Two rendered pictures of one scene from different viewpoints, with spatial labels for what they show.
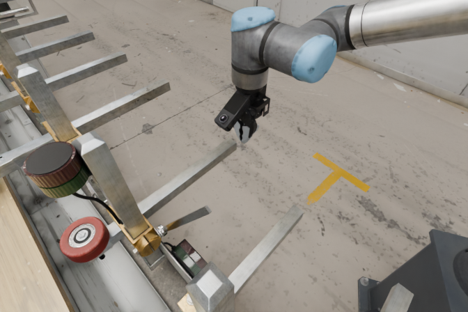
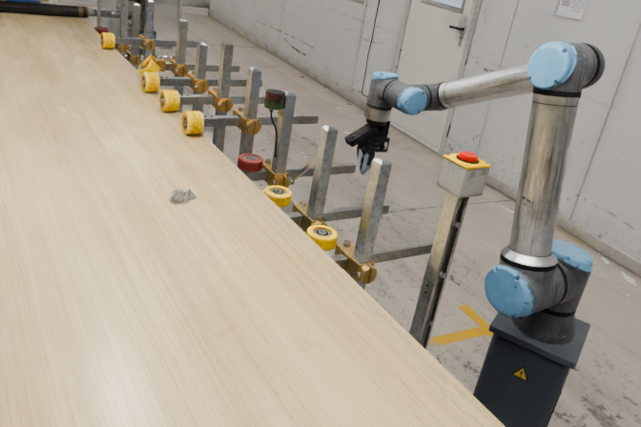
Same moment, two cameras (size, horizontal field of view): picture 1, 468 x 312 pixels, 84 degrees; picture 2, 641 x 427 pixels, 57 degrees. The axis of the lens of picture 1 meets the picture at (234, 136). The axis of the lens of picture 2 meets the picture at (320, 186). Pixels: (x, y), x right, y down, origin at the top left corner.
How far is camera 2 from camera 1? 151 cm
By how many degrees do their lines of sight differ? 24
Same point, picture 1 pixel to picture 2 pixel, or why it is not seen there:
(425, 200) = (594, 389)
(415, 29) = (465, 93)
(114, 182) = (288, 121)
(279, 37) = (395, 85)
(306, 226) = not seen: hidden behind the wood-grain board
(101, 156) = (291, 101)
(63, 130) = (252, 111)
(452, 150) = not seen: outside the picture
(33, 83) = (256, 76)
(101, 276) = not seen: hidden behind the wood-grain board
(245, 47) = (376, 90)
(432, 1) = (470, 80)
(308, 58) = (405, 95)
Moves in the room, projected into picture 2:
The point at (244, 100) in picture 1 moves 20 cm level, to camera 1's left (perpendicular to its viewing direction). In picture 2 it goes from (369, 129) to (315, 116)
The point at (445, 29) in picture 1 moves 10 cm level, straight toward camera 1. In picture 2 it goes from (476, 94) to (454, 94)
